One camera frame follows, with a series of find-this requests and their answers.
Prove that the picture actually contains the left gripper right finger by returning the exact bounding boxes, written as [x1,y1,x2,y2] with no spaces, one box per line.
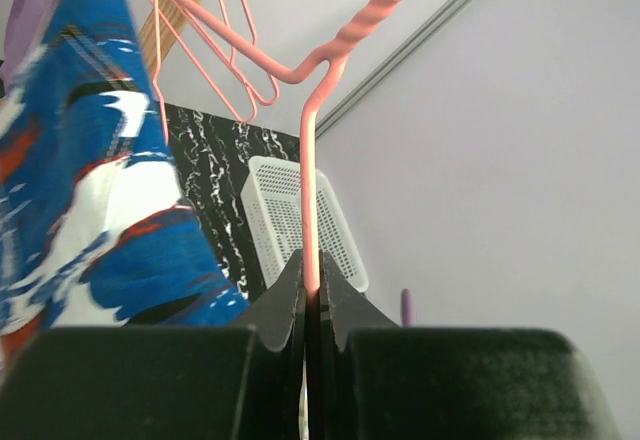
[320,256,620,439]

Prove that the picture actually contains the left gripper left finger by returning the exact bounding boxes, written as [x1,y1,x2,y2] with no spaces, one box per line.
[1,253,306,439]

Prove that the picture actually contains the blue patterned trousers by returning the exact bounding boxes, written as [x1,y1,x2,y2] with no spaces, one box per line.
[1,0,248,361]

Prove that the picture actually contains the pink hanger of blue trousers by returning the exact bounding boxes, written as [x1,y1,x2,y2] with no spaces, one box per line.
[150,0,402,307]

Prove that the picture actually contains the purple trousers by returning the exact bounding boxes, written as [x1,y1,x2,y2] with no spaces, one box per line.
[1,0,59,89]

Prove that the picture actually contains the empty pink hanger front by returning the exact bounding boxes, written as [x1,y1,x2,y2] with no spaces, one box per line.
[149,0,280,122]

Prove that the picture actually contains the white plastic basket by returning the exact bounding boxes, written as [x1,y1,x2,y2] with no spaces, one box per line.
[241,156,369,293]

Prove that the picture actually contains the black marble pattern mat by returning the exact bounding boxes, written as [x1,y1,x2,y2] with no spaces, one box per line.
[165,104,299,301]

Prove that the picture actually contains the wooden clothes rack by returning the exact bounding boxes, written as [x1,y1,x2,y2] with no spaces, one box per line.
[139,0,201,71]

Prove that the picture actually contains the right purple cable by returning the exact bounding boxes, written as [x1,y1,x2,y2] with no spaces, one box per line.
[399,287,416,327]

